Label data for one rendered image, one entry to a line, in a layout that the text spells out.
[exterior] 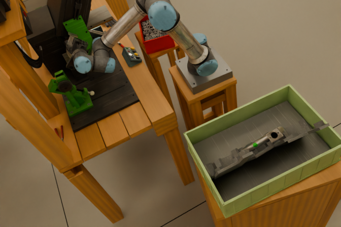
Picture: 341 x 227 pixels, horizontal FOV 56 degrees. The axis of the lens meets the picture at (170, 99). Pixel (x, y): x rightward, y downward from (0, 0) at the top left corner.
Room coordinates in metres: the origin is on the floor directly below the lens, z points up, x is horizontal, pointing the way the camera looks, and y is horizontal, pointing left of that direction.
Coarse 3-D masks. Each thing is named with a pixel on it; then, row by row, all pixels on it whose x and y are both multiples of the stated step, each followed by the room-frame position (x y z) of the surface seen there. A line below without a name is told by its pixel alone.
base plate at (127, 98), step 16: (80, 80) 1.59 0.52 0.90; (96, 80) 1.54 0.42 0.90; (112, 80) 1.50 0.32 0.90; (128, 80) 1.45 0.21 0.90; (64, 96) 1.48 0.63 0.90; (96, 96) 1.40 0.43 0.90; (112, 96) 1.36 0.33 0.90; (128, 96) 1.32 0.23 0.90; (96, 112) 1.27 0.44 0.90; (112, 112) 1.24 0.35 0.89; (80, 128) 1.20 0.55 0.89
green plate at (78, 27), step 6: (72, 18) 1.71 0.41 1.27; (66, 24) 1.69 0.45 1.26; (72, 24) 1.69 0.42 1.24; (78, 24) 1.69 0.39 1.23; (84, 24) 1.70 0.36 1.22; (66, 30) 1.68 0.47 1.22; (72, 30) 1.68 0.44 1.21; (78, 30) 1.68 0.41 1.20; (84, 30) 1.68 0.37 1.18; (78, 36) 1.67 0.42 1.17; (84, 36) 1.67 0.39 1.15; (90, 36) 1.67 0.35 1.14; (90, 42) 1.66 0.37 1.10
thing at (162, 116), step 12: (96, 0) 2.48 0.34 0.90; (108, 24) 2.09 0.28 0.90; (120, 48) 1.78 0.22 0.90; (120, 60) 1.65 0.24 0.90; (132, 72) 1.51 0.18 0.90; (144, 72) 1.47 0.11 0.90; (132, 84) 1.41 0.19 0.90; (144, 84) 1.38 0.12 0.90; (156, 84) 1.35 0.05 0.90; (144, 96) 1.28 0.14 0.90; (156, 96) 1.25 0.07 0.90; (144, 108) 1.19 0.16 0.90; (156, 108) 1.16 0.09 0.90; (168, 108) 1.14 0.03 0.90; (156, 120) 1.08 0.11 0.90; (168, 120) 1.09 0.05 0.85; (156, 132) 1.08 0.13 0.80
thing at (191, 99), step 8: (176, 72) 1.44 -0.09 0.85; (176, 80) 1.38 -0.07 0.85; (232, 80) 1.24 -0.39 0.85; (184, 88) 1.29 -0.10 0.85; (208, 88) 1.23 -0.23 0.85; (216, 88) 1.22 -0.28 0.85; (224, 88) 1.22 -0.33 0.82; (184, 96) 1.25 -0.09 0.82; (192, 96) 1.21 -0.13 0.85; (200, 96) 1.20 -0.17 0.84; (208, 96) 1.20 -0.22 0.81
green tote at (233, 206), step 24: (264, 96) 0.97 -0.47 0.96; (288, 96) 0.99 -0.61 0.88; (216, 120) 0.93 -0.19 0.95; (240, 120) 0.95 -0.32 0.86; (312, 120) 0.80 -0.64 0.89; (192, 144) 0.90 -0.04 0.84; (336, 144) 0.63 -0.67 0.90; (312, 168) 0.57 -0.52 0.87; (216, 192) 0.57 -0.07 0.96; (264, 192) 0.54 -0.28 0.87
